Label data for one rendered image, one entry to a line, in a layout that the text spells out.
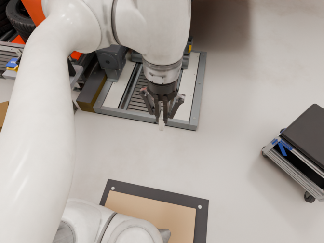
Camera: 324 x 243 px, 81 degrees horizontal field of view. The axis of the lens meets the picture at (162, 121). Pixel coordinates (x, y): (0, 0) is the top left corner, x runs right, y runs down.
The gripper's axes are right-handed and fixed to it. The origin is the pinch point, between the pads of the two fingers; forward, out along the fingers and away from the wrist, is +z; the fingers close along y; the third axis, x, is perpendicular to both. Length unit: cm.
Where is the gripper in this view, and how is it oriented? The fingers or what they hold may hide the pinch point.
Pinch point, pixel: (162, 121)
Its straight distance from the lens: 62.7
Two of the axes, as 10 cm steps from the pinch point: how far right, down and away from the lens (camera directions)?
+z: 0.0, 5.7, 8.2
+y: 9.7, 2.1, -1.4
